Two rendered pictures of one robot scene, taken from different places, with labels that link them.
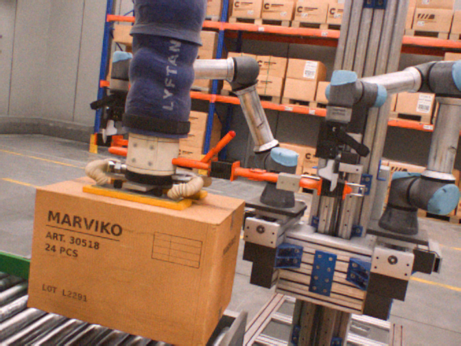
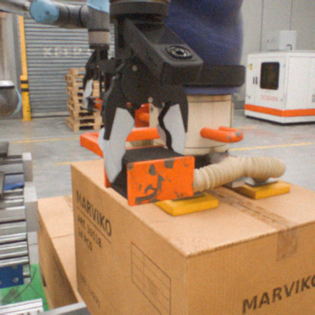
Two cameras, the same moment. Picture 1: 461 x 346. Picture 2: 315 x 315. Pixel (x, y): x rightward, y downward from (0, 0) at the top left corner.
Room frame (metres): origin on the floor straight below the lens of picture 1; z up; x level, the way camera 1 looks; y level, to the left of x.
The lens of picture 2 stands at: (2.13, 0.87, 1.35)
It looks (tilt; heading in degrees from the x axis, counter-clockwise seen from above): 13 degrees down; 230
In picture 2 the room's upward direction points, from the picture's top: straight up
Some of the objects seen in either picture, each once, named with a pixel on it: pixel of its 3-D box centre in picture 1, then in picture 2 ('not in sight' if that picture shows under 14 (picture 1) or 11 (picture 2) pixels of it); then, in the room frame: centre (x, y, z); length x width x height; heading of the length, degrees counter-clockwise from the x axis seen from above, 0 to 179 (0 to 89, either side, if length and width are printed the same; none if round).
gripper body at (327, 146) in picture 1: (331, 141); (100, 63); (1.42, -0.30, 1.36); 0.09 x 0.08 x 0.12; 78
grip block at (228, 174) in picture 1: (223, 169); (143, 114); (1.48, 0.02, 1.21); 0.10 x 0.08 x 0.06; 168
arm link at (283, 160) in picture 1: (282, 165); not in sight; (1.93, -0.22, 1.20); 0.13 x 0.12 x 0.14; 17
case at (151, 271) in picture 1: (143, 250); (187, 258); (1.53, 0.26, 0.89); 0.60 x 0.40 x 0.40; 78
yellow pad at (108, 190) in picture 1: (137, 191); (223, 167); (1.44, 0.28, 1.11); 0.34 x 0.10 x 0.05; 78
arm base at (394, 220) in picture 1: (400, 216); not in sight; (1.75, -0.68, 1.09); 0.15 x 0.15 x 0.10
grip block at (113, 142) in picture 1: (108, 139); (147, 172); (1.85, 0.50, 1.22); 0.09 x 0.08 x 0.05; 168
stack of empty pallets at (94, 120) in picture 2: not in sight; (91, 97); (-2.35, -6.85, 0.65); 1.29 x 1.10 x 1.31; 70
